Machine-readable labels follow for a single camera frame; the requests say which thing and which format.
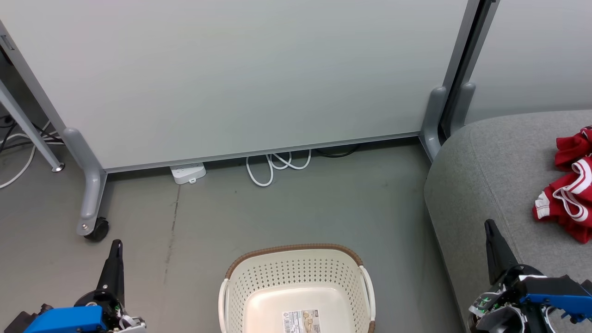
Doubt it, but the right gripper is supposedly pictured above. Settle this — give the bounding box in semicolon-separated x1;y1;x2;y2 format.
467;219;553;333

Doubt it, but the large white partition panel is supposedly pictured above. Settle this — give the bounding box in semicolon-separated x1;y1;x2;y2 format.
0;0;484;174

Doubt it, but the long grey partition foot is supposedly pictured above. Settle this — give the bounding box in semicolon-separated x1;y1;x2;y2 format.
62;127;108;236

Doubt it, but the grey fabric sofa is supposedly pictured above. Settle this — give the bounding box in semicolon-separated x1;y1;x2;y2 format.
424;110;592;333

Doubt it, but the cream perforated laundry basket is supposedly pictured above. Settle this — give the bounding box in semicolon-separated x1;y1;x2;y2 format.
218;244;376;333

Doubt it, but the red clothing item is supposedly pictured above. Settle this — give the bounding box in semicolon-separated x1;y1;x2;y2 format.
532;126;592;244

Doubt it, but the looped white cable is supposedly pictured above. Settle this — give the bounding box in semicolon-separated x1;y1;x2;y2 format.
245;149;312;187

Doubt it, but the black caster wheel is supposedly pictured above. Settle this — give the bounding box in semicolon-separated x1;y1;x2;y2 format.
85;216;110;242

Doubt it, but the grey metal table leg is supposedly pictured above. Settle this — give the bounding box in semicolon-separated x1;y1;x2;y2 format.
0;79;65;173

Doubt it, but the black cable bundle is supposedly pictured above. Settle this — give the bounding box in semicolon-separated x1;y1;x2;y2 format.
0;116;63;153

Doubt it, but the short grey partition foot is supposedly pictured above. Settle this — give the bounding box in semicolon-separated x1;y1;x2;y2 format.
450;82;477;137
419;86;448;162

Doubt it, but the printed paper label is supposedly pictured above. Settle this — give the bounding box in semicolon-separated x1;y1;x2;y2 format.
282;309;321;333

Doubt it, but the narrow white partition panel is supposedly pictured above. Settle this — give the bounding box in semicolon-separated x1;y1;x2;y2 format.
451;0;592;125

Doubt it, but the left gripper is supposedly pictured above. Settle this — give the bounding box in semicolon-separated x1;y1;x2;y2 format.
74;239;147;333

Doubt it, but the white power strip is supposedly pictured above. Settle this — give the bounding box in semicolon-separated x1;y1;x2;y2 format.
169;162;207;185

